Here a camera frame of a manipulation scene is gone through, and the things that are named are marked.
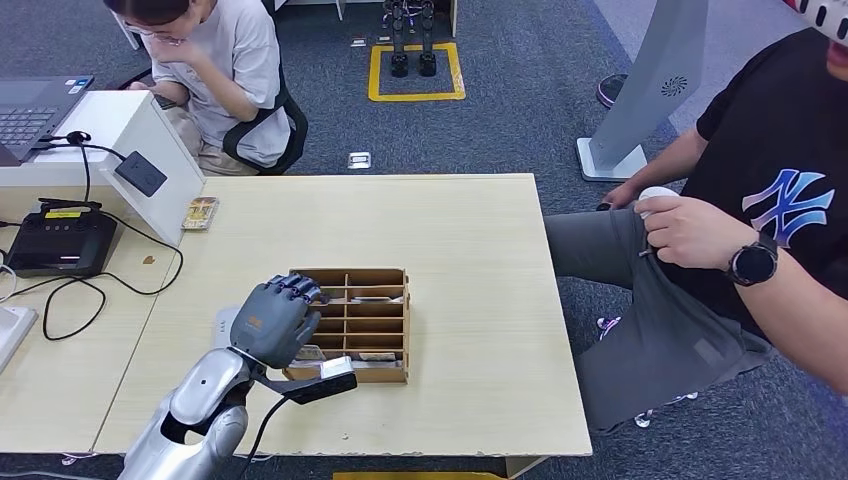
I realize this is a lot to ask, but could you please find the white flat device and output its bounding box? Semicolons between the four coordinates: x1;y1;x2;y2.
0;306;39;376

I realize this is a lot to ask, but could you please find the black rectangular device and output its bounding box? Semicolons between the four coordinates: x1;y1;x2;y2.
113;150;169;199

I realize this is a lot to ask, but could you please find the thin black cable with clip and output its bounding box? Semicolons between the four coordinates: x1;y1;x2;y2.
31;130;128;205

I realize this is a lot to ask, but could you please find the yellow tape square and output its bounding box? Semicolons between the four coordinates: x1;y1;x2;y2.
367;42;466;104

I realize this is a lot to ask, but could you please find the black legged robot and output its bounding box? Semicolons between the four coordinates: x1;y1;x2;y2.
380;0;440;79

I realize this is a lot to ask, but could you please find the white handheld controller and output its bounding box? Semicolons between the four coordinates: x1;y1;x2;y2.
637;186;680;220

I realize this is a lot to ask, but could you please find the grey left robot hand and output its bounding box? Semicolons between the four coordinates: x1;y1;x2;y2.
229;272;327;370

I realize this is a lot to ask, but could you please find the person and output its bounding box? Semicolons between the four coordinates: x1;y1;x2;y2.
102;0;296;177
543;29;848;435

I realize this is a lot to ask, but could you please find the white VR headset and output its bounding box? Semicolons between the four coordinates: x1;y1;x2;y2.
781;0;848;46

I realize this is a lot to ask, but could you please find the person's left hand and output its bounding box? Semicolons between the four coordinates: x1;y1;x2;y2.
142;34;200;66
634;193;750;271

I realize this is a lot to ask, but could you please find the dark grey laptop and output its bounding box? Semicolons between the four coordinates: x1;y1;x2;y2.
0;74;95;168

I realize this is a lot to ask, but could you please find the black remote controller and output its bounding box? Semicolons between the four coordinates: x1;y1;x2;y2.
5;197;119;280

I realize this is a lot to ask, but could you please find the white desk partition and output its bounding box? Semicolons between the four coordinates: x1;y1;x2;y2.
0;90;207;248

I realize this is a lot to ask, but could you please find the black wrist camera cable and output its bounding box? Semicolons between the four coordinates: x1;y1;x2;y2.
235;396;293;480

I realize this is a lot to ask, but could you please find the stack of hotel key cards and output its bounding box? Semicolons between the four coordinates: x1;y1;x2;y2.
180;195;221;232

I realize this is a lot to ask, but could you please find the white card reader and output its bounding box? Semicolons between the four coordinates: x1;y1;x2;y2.
211;305;243;350

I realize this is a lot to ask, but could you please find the pale desk leg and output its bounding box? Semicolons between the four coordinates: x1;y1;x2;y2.
504;455;550;480

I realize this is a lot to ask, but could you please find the black office chair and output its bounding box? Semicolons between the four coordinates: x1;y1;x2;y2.
221;62;310;177

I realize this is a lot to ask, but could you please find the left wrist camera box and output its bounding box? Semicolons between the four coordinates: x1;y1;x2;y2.
251;355;359;406

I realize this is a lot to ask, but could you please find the white furniture leg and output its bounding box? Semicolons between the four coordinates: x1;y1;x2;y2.
111;9;142;52

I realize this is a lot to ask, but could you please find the black wristwatch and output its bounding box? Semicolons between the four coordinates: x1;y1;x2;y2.
723;231;781;287

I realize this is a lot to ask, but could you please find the wooden card organizer box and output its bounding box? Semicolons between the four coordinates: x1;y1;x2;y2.
284;267;411;386

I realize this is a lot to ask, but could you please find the grey kiosk stand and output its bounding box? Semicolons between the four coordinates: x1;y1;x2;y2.
574;0;710;183

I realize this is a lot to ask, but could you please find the long black cable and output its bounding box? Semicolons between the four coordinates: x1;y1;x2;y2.
0;210;185;342

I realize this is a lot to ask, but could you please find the white table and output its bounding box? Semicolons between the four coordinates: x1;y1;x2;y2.
268;0;460;39

